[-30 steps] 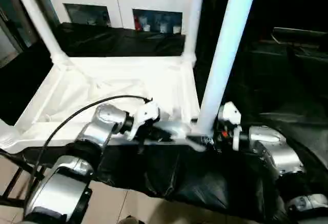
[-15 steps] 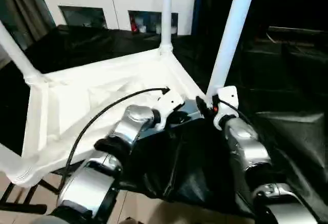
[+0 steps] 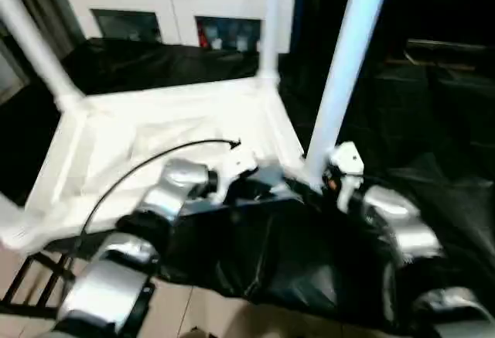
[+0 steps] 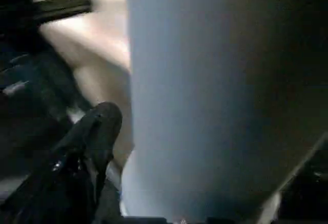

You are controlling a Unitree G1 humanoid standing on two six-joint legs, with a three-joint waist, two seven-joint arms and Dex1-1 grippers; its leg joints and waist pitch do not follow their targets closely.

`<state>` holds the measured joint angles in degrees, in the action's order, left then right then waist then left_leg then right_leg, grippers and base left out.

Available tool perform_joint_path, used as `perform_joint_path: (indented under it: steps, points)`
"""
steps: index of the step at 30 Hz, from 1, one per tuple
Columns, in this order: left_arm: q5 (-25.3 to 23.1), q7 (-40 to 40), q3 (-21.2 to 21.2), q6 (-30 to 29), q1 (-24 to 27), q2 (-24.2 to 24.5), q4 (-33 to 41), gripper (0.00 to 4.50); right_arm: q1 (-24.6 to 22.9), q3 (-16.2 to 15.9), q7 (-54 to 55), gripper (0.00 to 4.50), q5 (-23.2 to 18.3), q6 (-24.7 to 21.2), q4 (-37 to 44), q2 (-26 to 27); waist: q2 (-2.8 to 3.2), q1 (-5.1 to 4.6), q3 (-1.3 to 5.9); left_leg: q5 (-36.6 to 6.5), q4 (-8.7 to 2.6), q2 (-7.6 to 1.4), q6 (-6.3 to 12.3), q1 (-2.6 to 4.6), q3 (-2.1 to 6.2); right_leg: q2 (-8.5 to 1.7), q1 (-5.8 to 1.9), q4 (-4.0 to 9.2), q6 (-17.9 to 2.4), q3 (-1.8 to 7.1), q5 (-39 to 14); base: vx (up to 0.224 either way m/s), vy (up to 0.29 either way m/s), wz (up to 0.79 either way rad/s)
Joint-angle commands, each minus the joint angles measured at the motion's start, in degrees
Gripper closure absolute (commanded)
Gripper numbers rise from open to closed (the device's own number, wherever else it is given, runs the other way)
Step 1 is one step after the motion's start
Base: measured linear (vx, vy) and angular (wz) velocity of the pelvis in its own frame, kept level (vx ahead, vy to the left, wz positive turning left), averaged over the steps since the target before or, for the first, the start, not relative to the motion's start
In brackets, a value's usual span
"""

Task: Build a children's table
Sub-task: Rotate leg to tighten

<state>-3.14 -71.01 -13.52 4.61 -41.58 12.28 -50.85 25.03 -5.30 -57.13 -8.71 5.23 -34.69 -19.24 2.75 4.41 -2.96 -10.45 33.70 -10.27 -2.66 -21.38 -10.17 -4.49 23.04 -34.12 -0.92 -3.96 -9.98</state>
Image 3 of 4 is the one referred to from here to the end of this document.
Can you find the white plastic table top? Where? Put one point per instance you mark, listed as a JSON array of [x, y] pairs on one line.
[[174, 113]]

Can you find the white plastic table leg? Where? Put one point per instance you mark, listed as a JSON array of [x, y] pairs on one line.
[[270, 24], [11, 214], [35, 36], [348, 63]]

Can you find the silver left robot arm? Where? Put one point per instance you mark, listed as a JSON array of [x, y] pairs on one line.
[[108, 276]]

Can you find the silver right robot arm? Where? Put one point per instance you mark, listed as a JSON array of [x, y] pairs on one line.
[[406, 226]]

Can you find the black plastic mat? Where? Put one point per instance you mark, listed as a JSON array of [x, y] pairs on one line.
[[406, 141]]

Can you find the brown rounded object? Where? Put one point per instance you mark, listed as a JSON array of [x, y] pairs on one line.
[[199, 333]]

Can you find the black flat panel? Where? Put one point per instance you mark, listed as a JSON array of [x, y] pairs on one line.
[[452, 44]]

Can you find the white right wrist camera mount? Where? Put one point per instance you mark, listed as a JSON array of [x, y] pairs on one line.
[[348, 164]]

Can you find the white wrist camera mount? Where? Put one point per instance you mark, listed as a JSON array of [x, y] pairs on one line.
[[348, 164], [236, 168]]

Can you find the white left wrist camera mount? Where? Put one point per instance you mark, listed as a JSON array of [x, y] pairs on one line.
[[236, 168]]

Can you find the black folding table frame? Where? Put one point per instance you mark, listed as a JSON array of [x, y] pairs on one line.
[[35, 284]]

